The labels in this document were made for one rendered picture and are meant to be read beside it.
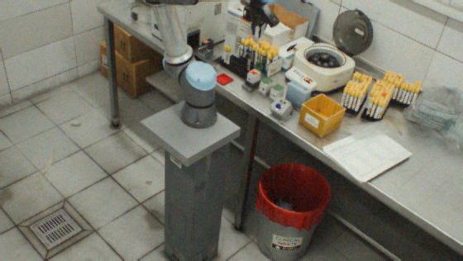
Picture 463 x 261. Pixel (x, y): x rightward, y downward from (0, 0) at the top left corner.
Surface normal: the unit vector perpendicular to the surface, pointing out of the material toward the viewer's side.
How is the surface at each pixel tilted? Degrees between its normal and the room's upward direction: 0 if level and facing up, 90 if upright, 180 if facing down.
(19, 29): 90
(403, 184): 0
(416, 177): 0
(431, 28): 90
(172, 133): 1
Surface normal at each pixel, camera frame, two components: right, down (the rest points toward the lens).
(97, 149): 0.08, -0.76
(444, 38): -0.71, 0.40
